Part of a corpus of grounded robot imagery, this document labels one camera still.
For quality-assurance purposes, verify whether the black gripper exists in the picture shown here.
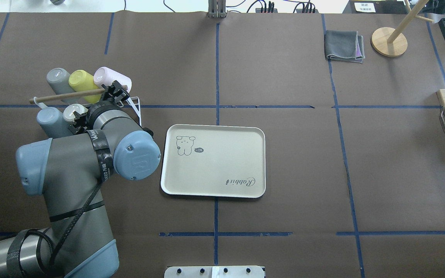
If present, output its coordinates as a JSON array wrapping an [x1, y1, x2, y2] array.
[[100, 80, 130, 106]]

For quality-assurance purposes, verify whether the cream rabbit tray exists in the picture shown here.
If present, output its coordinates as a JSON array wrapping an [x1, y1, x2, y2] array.
[[160, 124, 266, 198]]

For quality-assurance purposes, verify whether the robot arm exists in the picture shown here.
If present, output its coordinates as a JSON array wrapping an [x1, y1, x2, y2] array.
[[0, 80, 161, 278]]

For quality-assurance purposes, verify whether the pink cup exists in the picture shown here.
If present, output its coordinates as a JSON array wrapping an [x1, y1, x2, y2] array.
[[93, 66, 132, 93]]

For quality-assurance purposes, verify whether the yellow cup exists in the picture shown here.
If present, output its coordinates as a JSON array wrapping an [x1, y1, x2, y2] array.
[[68, 69, 101, 103]]

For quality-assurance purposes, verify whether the beige cup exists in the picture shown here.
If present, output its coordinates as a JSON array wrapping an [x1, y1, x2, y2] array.
[[63, 103, 88, 124]]

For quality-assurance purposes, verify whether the grey cup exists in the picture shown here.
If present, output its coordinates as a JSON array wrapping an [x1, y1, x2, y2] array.
[[46, 68, 75, 95]]

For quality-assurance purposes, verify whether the light blue cup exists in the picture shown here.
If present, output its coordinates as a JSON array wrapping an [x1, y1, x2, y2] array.
[[36, 107, 73, 138]]

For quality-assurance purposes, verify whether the grey folded cloth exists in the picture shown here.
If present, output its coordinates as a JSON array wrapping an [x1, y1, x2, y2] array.
[[324, 30, 365, 63]]

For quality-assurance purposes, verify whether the wooden mug tree stand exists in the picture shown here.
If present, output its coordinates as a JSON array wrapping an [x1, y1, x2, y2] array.
[[370, 0, 435, 58]]

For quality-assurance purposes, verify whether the white wire cup rack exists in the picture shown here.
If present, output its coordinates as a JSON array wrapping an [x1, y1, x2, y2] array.
[[33, 91, 142, 128]]

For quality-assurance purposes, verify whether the wooden rack handle rod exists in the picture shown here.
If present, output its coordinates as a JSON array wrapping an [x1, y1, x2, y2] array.
[[28, 88, 105, 103]]

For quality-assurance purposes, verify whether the aluminium frame post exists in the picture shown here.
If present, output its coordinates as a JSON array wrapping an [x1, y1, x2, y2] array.
[[207, 0, 227, 18]]

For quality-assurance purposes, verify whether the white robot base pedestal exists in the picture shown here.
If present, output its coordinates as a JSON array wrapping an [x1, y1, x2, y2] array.
[[164, 265, 266, 278]]

